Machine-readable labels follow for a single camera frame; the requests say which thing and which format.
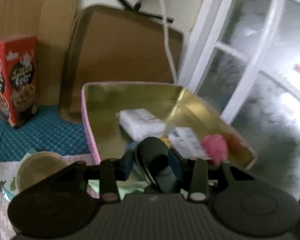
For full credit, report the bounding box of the teal checked mat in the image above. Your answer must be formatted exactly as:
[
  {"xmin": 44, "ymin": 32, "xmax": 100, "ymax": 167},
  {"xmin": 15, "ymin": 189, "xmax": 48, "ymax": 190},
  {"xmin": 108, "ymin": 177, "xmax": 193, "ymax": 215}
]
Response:
[{"xmin": 0, "ymin": 104, "xmax": 93, "ymax": 163}]

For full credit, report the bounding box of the pink tin box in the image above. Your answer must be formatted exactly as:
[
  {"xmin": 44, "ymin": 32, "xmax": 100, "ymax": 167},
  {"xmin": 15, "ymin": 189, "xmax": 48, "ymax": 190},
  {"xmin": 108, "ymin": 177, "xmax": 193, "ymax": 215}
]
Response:
[{"xmin": 80, "ymin": 81, "xmax": 257, "ymax": 199}]

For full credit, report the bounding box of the white printed packet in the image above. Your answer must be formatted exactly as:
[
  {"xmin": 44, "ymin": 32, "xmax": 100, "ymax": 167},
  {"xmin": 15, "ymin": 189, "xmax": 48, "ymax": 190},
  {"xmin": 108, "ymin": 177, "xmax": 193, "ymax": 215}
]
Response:
[{"xmin": 165, "ymin": 127, "xmax": 210, "ymax": 160}]

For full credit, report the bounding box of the pink plush toy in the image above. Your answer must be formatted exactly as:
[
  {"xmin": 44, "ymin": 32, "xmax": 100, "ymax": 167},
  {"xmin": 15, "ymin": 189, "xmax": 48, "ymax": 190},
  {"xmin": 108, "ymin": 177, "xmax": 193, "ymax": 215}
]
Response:
[{"xmin": 201, "ymin": 134, "xmax": 229, "ymax": 165}]

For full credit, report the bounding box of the red snack box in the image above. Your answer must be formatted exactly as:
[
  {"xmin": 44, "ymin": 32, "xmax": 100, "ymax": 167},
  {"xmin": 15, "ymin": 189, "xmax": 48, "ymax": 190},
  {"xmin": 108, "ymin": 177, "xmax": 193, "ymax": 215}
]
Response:
[{"xmin": 0, "ymin": 36, "xmax": 38, "ymax": 130}]

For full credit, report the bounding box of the brown tin lid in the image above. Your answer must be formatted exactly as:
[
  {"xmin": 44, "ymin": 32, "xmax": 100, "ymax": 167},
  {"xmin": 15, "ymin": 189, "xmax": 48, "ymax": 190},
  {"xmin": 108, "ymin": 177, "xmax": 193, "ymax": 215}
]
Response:
[{"xmin": 59, "ymin": 5, "xmax": 187, "ymax": 124}]

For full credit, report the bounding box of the round plastic container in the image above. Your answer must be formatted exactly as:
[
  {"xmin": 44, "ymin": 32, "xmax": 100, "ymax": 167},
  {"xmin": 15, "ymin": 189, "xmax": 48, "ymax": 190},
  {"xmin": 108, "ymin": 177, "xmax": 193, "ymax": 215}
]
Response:
[{"xmin": 16, "ymin": 151, "xmax": 65, "ymax": 195}]

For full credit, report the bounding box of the green cloth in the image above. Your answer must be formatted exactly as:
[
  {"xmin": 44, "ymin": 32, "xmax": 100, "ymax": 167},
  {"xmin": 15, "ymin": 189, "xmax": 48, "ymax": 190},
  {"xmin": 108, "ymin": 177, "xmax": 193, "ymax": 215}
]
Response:
[{"xmin": 89, "ymin": 179, "xmax": 147, "ymax": 195}]

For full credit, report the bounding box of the white cable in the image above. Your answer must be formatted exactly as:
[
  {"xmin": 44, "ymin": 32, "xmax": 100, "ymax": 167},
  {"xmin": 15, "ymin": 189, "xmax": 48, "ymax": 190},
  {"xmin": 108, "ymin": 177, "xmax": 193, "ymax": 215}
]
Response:
[{"xmin": 155, "ymin": 0, "xmax": 179, "ymax": 84}]

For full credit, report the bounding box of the white tissue pack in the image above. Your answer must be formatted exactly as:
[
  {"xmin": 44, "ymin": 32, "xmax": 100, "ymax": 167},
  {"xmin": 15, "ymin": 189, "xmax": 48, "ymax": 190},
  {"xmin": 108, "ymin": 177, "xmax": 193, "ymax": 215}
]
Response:
[{"xmin": 117, "ymin": 108, "xmax": 165, "ymax": 140}]

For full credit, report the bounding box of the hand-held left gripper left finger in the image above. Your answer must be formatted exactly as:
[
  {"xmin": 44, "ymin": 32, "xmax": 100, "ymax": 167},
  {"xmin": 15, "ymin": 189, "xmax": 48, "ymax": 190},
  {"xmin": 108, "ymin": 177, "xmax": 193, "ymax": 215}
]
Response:
[{"xmin": 44, "ymin": 152, "xmax": 138, "ymax": 203}]

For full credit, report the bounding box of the white window frame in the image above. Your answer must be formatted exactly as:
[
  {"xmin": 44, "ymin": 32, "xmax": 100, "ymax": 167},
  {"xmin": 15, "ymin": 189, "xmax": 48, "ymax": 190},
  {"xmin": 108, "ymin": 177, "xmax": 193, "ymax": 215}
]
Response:
[{"xmin": 177, "ymin": 0, "xmax": 300, "ymax": 125}]

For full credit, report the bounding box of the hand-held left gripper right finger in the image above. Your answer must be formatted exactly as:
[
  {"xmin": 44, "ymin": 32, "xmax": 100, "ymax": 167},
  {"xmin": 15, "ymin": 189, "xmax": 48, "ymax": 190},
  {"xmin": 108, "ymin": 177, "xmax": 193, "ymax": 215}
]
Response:
[{"xmin": 166, "ymin": 150, "xmax": 257, "ymax": 203}]

